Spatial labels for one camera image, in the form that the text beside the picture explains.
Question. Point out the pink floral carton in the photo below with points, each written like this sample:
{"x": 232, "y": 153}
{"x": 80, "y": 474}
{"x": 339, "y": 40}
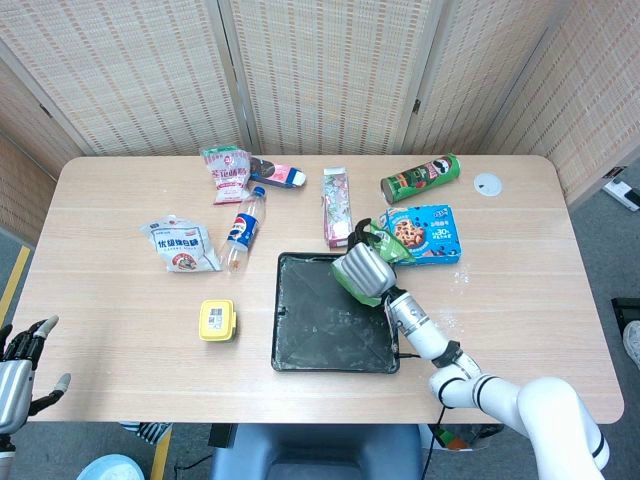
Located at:
{"x": 337, "y": 210}

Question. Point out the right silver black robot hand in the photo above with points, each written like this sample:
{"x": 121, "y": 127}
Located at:
{"x": 365, "y": 270}

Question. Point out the black box under table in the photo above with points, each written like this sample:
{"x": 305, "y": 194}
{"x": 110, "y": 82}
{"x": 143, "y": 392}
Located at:
{"x": 222, "y": 436}

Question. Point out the blue cookie box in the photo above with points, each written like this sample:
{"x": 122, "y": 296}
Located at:
{"x": 430, "y": 235}

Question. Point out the white shoe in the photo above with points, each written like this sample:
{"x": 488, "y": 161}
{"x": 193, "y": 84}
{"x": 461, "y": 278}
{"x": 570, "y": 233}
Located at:
{"x": 634, "y": 342}

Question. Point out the grey blue chair seat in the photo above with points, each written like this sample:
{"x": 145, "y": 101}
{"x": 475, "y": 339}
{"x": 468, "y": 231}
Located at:
{"x": 320, "y": 455}

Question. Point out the black floor box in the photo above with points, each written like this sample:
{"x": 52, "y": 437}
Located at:
{"x": 627, "y": 307}

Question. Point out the white bin with colourful items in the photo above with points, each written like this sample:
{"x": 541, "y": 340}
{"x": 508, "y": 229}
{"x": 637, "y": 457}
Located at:
{"x": 455, "y": 440}

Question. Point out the Pepsi plastic bottle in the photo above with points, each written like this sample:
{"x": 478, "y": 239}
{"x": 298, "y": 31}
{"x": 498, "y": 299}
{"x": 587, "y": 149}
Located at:
{"x": 242, "y": 230}

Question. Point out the green Pringles can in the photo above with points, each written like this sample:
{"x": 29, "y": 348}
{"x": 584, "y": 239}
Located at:
{"x": 420, "y": 177}

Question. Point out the black square baking tray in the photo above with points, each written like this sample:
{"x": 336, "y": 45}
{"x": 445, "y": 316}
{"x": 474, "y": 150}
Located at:
{"x": 310, "y": 320}

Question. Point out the pink white flour bag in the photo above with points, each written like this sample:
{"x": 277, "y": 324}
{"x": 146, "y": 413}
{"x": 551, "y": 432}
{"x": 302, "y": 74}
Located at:
{"x": 229, "y": 175}

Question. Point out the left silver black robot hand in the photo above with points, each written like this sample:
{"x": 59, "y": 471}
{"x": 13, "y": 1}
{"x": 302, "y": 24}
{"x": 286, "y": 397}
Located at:
{"x": 12, "y": 380}

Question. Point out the black screen hinge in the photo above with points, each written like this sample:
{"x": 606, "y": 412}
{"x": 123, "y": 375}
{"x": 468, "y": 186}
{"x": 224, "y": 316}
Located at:
{"x": 416, "y": 106}
{"x": 46, "y": 111}

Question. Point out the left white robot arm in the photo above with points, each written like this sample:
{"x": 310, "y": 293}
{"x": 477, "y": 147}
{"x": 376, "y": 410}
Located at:
{"x": 5, "y": 457}

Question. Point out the light blue round object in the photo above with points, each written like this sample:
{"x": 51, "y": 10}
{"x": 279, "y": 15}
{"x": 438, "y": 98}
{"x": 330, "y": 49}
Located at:
{"x": 110, "y": 470}

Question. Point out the black white striped cloth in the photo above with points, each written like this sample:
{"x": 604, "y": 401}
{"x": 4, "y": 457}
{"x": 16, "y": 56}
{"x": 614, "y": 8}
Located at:
{"x": 150, "y": 432}

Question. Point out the green white corn starch bag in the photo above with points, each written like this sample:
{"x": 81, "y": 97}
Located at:
{"x": 392, "y": 250}

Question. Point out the bamboo folding screen panel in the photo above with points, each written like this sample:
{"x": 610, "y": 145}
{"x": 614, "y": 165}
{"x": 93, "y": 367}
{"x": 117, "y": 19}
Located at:
{"x": 480, "y": 75}
{"x": 125, "y": 75}
{"x": 330, "y": 75}
{"x": 20, "y": 200}
{"x": 590, "y": 100}
{"x": 25, "y": 110}

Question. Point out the white round table grommet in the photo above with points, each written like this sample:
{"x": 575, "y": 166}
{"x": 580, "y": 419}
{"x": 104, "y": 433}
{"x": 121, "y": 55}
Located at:
{"x": 487, "y": 184}

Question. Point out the white sugar bag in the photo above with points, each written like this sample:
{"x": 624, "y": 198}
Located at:
{"x": 180, "y": 245}

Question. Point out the white device on floor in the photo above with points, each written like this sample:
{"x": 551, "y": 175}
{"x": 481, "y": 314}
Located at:
{"x": 625, "y": 192}

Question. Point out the yellow lid green container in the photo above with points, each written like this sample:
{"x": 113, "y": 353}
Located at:
{"x": 216, "y": 320}

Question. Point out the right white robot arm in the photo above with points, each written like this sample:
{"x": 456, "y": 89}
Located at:
{"x": 540, "y": 405}

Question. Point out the blue pink small carton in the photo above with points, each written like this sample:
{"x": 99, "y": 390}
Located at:
{"x": 277, "y": 174}

